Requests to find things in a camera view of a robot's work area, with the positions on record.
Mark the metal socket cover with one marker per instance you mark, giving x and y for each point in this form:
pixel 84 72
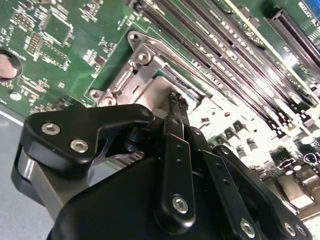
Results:
pixel 130 90

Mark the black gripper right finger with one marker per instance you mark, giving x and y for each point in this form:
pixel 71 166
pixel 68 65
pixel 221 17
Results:
pixel 225 175

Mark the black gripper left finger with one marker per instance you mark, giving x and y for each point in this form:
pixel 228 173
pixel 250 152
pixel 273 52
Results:
pixel 112 115

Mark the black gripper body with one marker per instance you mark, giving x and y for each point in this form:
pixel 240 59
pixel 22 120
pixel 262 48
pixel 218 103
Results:
pixel 112 205

